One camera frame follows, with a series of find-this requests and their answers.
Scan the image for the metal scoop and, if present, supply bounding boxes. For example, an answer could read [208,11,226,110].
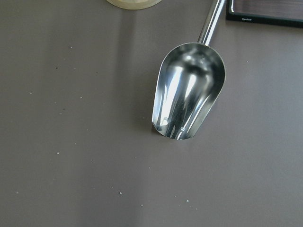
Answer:
[151,0,225,140]

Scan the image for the wooden mug tree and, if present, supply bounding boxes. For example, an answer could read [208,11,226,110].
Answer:
[107,0,161,10]

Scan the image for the wine glass rack tray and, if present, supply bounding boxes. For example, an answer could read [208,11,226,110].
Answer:
[226,0,303,28]

